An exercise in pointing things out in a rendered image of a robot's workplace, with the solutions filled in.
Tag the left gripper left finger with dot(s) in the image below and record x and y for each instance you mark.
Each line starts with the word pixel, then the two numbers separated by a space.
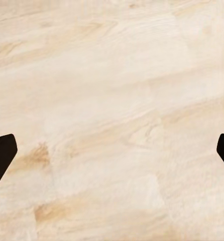
pixel 8 150

